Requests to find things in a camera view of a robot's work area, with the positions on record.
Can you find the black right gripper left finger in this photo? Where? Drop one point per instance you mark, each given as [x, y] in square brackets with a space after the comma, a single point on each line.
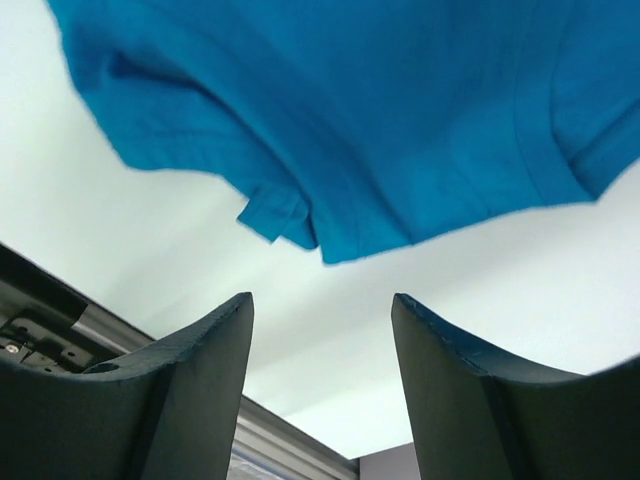
[166, 411]

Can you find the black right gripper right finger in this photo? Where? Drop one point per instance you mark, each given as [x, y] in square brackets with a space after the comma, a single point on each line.
[478, 411]

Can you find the blue t-shirt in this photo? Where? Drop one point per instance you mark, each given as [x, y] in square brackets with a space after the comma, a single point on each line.
[358, 127]

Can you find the aluminium front rail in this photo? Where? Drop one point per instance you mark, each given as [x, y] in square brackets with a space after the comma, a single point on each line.
[265, 446]

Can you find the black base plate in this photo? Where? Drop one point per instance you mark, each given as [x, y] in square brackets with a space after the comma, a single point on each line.
[50, 326]

